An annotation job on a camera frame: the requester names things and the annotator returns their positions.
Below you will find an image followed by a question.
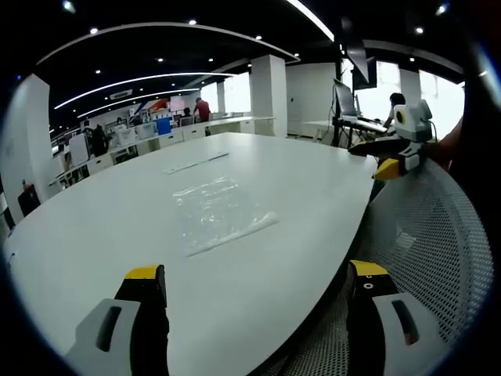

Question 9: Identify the grey desk monitor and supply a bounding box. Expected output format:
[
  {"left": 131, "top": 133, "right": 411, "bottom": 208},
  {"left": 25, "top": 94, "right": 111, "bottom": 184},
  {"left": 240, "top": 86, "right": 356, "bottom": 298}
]
[{"left": 332, "top": 78, "right": 359, "bottom": 118}]

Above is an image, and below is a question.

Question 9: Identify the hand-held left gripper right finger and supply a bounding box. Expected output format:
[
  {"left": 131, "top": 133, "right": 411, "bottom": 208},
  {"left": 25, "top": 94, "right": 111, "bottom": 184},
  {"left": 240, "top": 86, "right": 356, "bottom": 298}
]
[{"left": 345, "top": 258, "right": 451, "bottom": 376}]

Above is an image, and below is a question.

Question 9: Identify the black hanging monitor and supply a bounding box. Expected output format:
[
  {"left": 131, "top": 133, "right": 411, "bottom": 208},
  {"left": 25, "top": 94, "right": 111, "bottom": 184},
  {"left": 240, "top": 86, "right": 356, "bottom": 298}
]
[{"left": 339, "top": 16, "right": 379, "bottom": 92}]

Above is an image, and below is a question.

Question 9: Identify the black monitor stand desk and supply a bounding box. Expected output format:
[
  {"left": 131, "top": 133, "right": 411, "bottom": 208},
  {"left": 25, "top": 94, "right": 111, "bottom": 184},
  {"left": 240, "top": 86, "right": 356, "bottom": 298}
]
[{"left": 331, "top": 115, "right": 392, "bottom": 149}]

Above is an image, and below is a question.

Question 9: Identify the crinkled clear food packaging bag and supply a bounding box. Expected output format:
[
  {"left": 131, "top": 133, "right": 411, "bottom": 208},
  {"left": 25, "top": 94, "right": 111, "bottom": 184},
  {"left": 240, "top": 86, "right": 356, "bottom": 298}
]
[{"left": 171, "top": 175, "right": 281, "bottom": 259}]

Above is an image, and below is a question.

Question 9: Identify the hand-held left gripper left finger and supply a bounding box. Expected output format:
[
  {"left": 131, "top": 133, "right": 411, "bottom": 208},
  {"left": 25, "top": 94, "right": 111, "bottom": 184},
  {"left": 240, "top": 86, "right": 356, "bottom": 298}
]
[{"left": 64, "top": 264, "right": 171, "bottom": 376}]

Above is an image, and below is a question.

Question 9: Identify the white storage box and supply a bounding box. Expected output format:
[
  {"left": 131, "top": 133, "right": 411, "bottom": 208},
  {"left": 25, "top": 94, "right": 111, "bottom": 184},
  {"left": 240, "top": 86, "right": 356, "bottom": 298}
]
[{"left": 135, "top": 121, "right": 158, "bottom": 139}]

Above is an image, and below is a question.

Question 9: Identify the white square pillar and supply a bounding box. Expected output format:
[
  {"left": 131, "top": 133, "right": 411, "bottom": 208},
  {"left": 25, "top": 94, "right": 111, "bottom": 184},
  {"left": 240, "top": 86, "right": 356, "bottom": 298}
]
[{"left": 250, "top": 53, "right": 289, "bottom": 137}]

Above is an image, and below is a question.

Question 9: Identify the white mesh chair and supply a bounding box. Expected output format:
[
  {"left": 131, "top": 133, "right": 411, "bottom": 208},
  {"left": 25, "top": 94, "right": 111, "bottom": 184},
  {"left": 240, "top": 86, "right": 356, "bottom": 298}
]
[{"left": 269, "top": 158, "right": 495, "bottom": 376}]

